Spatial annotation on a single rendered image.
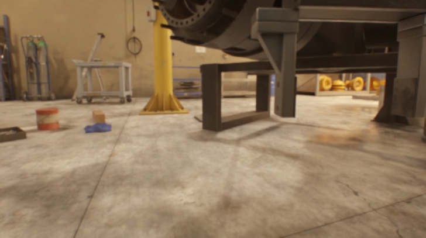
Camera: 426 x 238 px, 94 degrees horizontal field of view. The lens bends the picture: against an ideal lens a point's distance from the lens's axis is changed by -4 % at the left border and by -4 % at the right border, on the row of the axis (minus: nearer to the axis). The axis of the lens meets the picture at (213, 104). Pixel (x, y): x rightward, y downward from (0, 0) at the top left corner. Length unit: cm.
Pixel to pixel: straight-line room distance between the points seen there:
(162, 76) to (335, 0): 308
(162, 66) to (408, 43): 309
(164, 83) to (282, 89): 306
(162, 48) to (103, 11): 399
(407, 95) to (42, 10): 736
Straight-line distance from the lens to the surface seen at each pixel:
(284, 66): 21
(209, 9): 69
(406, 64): 29
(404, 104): 29
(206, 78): 197
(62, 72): 702
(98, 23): 698
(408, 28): 30
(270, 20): 21
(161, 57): 326
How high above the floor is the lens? 46
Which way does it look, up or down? 6 degrees down
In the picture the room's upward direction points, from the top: straight up
